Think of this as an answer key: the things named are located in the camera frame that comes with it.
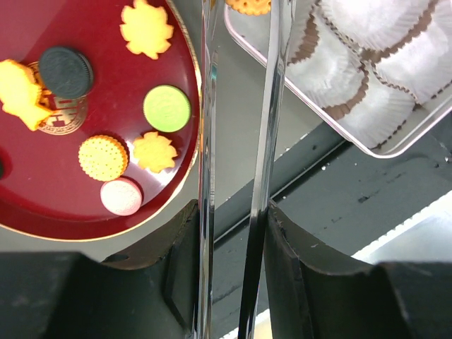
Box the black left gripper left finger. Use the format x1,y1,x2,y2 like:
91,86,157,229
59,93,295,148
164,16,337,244
1,201,198,338

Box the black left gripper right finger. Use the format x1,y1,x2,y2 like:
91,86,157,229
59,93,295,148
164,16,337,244
264,204,451,338

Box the silver metal tongs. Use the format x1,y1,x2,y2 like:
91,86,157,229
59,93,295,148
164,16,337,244
195,1,297,338

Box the pink sandwich cookie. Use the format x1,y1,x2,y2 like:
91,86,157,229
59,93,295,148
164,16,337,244
100,177,143,216

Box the orange flower cookie lower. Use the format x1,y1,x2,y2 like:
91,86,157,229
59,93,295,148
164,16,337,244
133,131,178,174

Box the orange flower cookie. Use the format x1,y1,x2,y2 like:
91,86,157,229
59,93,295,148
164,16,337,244
133,131,178,174
119,1,174,60

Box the orange round dotted cookie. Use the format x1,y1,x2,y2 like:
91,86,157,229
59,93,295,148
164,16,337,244
78,135,129,182

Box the red round lacquer tray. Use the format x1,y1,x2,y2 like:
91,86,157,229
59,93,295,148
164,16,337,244
1,1,201,242

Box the green sandwich cookie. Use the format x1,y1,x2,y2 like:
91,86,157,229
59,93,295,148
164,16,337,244
143,85,191,133

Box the cookie tin with paper cups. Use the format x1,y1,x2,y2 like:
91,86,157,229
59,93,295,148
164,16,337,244
222,0,452,158

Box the orange leaf cookie large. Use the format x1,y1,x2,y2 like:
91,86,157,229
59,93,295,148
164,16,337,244
1,59,52,131

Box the orange flower cookie right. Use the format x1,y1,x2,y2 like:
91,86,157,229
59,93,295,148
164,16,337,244
119,1,174,60

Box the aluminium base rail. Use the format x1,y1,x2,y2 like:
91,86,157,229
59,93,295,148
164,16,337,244
256,195,451,336

